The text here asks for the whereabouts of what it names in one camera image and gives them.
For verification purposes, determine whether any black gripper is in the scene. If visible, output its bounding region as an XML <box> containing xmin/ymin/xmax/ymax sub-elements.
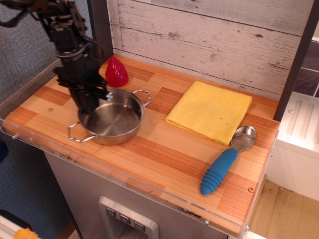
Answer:
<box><xmin>54</xmin><ymin>42</ymin><xmax>109</xmax><ymax>115</ymax></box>

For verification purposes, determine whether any white toy sink unit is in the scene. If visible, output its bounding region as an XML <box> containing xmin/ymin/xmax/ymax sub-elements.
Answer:
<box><xmin>266</xmin><ymin>92</ymin><xmax>319</xmax><ymax>200</ymax></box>

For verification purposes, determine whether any red plastic cone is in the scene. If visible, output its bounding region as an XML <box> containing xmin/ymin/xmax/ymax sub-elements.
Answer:
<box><xmin>105</xmin><ymin>56</ymin><xmax>129</xmax><ymax>88</ymax></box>

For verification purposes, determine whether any stainless steel pot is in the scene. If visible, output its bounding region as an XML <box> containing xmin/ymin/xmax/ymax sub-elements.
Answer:
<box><xmin>68</xmin><ymin>89</ymin><xmax>152</xmax><ymax>145</ymax></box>

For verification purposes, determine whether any silver dispenser button panel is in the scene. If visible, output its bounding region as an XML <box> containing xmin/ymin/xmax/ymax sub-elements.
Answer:
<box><xmin>99</xmin><ymin>196</ymin><xmax>160</xmax><ymax>239</ymax></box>

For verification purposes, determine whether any blue handled metal spoon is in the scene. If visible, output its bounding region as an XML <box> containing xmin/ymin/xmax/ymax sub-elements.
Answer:
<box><xmin>200</xmin><ymin>125</ymin><xmax>256</xmax><ymax>195</ymax></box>

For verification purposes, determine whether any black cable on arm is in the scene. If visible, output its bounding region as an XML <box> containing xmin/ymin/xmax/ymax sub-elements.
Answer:
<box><xmin>82</xmin><ymin>36</ymin><xmax>105</xmax><ymax>63</ymax></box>

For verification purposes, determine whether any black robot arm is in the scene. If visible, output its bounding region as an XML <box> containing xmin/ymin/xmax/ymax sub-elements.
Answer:
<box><xmin>0</xmin><ymin>0</ymin><xmax>112</xmax><ymax>115</ymax></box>

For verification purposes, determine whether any grey toy fridge cabinet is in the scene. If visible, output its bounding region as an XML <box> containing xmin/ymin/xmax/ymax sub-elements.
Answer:
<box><xmin>45</xmin><ymin>153</ymin><xmax>228</xmax><ymax>239</ymax></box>

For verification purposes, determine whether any yellow object bottom left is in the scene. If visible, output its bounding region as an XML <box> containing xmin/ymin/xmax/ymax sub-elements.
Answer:
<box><xmin>13</xmin><ymin>229</ymin><xmax>40</xmax><ymax>239</ymax></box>

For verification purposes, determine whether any yellow folded cloth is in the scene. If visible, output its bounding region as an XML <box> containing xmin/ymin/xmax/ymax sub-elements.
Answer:
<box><xmin>165</xmin><ymin>81</ymin><xmax>252</xmax><ymax>145</ymax></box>

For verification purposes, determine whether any dark vertical post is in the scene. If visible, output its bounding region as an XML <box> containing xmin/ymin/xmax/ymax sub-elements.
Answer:
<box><xmin>273</xmin><ymin>0</ymin><xmax>319</xmax><ymax>121</ymax></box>

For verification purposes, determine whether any clear acrylic table guard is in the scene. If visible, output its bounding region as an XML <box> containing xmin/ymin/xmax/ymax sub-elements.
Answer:
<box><xmin>3</xmin><ymin>116</ymin><xmax>253</xmax><ymax>238</ymax></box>

